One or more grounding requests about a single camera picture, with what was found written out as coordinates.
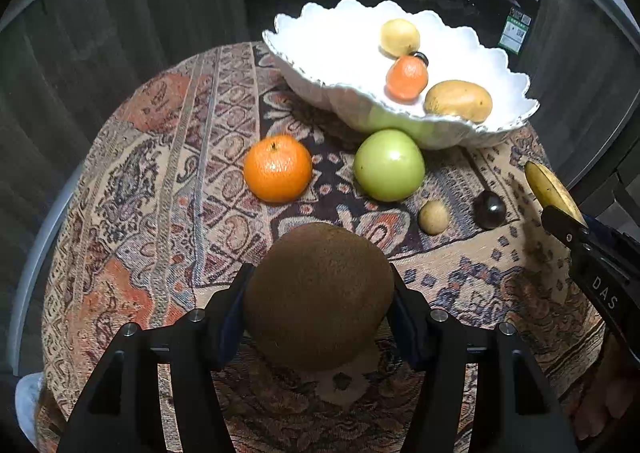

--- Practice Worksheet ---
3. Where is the green apple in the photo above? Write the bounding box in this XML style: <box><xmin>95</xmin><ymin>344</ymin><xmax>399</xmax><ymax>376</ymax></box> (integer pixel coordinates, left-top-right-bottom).
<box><xmin>353</xmin><ymin>129</ymin><xmax>426</xmax><ymax>202</ymax></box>

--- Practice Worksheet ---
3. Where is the spotted yellow banana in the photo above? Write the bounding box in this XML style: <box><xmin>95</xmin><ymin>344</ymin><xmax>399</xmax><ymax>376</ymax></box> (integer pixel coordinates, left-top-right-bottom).
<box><xmin>524</xmin><ymin>160</ymin><xmax>588</xmax><ymax>229</ymax></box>

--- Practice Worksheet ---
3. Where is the round yellow pear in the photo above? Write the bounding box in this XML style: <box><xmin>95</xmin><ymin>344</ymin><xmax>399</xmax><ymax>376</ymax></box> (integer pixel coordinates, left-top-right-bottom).
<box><xmin>379</xmin><ymin>18</ymin><xmax>421</xmax><ymax>58</ymax></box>

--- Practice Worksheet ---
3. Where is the brown kiwi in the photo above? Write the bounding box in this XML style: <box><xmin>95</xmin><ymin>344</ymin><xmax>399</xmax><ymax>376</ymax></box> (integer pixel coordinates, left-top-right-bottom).
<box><xmin>243</xmin><ymin>222</ymin><xmax>396</xmax><ymax>373</ymax></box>

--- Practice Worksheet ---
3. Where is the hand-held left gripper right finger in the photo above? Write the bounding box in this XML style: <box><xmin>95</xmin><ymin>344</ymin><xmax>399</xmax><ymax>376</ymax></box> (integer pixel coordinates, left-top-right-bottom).
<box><xmin>387</xmin><ymin>263</ymin><xmax>581</xmax><ymax>453</ymax></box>

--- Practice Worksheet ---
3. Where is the white scalloped bowl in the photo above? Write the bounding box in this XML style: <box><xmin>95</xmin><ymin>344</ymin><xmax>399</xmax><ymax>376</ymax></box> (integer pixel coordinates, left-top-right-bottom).
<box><xmin>262</xmin><ymin>0</ymin><xmax>541</xmax><ymax>151</ymax></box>

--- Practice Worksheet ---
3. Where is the patterned paisley tablecloth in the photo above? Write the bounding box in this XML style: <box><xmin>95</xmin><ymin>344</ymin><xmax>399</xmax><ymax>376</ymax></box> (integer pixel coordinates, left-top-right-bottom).
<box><xmin>35</xmin><ymin>40</ymin><xmax>608</xmax><ymax>453</ymax></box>

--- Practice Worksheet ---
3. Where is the yellow potato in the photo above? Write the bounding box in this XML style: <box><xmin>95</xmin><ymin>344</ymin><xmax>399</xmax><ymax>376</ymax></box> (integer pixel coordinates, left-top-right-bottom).
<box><xmin>424</xmin><ymin>80</ymin><xmax>494</xmax><ymax>124</ymax></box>

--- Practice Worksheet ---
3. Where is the person's right hand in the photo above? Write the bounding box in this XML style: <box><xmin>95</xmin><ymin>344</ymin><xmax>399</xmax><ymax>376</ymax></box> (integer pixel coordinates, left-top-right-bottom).
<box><xmin>575</xmin><ymin>333</ymin><xmax>640</xmax><ymax>440</ymax></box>

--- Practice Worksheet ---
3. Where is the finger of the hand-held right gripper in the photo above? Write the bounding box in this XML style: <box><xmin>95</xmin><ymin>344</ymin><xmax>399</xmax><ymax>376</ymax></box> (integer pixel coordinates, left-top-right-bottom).
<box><xmin>582</xmin><ymin>215</ymin><xmax>638</xmax><ymax>254</ymax></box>
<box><xmin>541</xmin><ymin>205</ymin><xmax>593</xmax><ymax>252</ymax></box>

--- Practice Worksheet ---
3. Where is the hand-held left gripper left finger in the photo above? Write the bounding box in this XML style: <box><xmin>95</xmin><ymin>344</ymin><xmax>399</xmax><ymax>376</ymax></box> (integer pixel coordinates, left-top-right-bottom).
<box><xmin>56</xmin><ymin>263</ymin><xmax>257</xmax><ymax>453</ymax></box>

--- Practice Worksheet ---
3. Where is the orange tangerine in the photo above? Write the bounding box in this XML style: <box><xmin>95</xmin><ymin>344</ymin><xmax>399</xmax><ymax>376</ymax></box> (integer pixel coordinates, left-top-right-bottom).
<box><xmin>243</xmin><ymin>134</ymin><xmax>313</xmax><ymax>204</ymax></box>
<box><xmin>385</xmin><ymin>55</ymin><xmax>430</xmax><ymax>102</ymax></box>

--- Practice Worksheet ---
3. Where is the green white energy sticker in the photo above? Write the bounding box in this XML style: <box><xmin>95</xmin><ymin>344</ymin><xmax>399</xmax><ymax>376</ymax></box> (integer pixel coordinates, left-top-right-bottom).
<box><xmin>498</xmin><ymin>8</ymin><xmax>532</xmax><ymax>54</ymax></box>

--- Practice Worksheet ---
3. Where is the small tan longan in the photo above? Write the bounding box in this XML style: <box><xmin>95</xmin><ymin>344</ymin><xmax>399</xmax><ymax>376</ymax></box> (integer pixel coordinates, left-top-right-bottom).
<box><xmin>418</xmin><ymin>200</ymin><xmax>449</xmax><ymax>235</ymax></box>

